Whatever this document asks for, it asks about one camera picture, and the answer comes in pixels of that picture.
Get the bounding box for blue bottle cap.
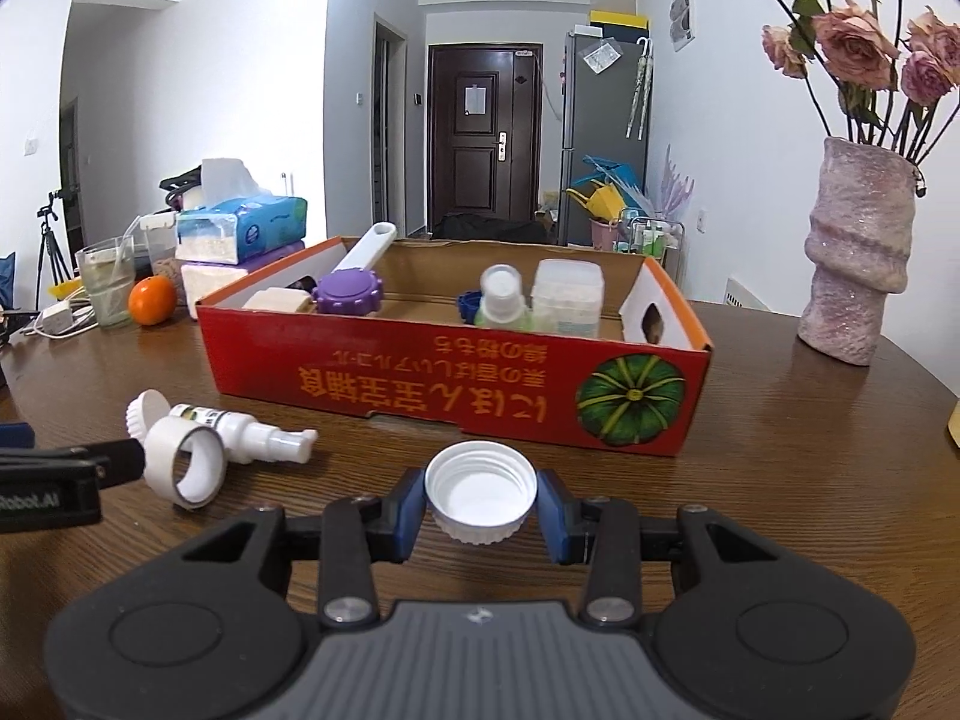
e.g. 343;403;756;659
455;289;482;325

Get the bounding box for white tape roll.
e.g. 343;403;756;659
143;416;226;511

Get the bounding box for white charger with cable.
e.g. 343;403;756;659
25;301;98;340

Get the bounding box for red cardboard box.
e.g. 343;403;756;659
197;238;713;457

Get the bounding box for white bottle cap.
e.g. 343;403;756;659
425;440;539;546

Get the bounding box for clear snack jar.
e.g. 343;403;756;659
139;210;185;305

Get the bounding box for green white spray bottle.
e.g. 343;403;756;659
475;263;532;332

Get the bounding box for grey refrigerator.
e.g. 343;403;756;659
558;32;652;245

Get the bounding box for translucent plastic container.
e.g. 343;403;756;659
532;259;605;338

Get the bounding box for purple tissue pack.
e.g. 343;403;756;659
181;241;304;320

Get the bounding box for dark brown door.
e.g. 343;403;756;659
427;43;544;227

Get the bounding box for white gear shaped cap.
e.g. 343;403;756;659
125;388;171;444

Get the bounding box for purple bottle cap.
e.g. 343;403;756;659
313;268;384;317

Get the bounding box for black camera tripod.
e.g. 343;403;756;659
34;192;73;309

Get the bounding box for yellow thermos jug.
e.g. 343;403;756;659
947;401;960;450

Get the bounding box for glass cup with straw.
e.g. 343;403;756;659
78;216;140;328

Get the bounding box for pink textured vase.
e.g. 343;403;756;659
797;137;918;367

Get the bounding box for orange fruit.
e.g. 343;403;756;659
127;275;178;327

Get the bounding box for blue tissue pack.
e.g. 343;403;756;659
176;158;308;265

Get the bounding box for metal rolling cart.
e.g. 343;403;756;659
613;208;685;281

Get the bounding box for dried pink roses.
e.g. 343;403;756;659
761;0;958;166

